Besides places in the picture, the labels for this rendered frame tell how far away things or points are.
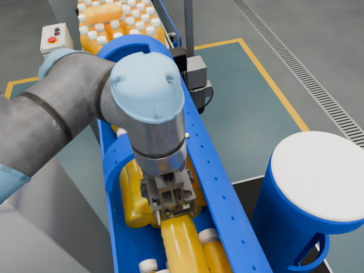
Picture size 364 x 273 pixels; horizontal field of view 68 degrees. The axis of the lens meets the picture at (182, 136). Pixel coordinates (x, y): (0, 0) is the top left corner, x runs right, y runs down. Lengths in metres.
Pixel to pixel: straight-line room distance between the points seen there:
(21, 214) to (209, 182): 0.48
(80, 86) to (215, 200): 0.30
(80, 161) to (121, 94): 1.97
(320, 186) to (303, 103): 1.84
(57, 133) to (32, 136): 0.03
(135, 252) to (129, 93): 0.49
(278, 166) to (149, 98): 0.56
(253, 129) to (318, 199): 1.56
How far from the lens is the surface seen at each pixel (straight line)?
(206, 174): 0.53
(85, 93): 0.34
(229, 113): 2.36
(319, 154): 0.84
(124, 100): 0.28
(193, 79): 1.41
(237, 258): 0.47
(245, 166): 2.03
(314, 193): 0.77
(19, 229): 0.86
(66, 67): 0.36
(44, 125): 0.32
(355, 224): 0.79
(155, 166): 0.36
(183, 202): 0.42
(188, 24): 1.58
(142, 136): 0.31
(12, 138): 0.31
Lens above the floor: 1.66
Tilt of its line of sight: 49 degrees down
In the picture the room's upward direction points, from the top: 6 degrees counter-clockwise
